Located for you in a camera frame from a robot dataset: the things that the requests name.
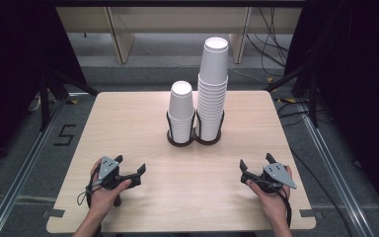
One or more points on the black metal stand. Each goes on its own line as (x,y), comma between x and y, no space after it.
(44,98)
(313,98)

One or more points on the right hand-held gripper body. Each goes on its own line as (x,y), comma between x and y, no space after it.
(278,173)

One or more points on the person's left hand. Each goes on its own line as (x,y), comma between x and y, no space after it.
(100,200)

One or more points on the black double cup holder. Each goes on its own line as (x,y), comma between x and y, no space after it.
(207,142)

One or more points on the aluminium floor rail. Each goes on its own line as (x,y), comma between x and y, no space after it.
(335,177)
(16,184)

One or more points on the black curtain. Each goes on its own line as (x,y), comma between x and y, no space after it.
(10,65)
(358,82)

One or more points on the tall stack of paper cups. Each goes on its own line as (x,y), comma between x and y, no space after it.
(210,112)

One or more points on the black tape strip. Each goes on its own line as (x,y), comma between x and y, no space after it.
(54,213)
(311,214)

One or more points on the light wooden bench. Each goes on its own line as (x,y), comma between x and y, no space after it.
(177,19)

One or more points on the person's right hand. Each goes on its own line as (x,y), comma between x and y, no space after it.
(274,204)

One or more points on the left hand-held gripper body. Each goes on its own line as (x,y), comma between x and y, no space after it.
(108,167)

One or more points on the yellow black floor tape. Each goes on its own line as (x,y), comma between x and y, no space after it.
(288,100)

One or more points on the short stack of paper cups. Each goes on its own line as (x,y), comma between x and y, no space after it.
(181,102)

